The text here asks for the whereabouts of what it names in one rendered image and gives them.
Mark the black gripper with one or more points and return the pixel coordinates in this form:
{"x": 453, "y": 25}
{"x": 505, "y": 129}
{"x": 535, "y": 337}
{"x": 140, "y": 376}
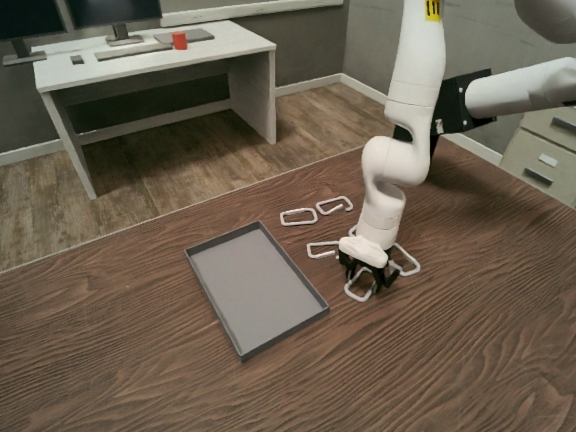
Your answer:
{"x": 380, "y": 278}

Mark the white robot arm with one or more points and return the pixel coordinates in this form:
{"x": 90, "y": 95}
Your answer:
{"x": 413, "y": 92}

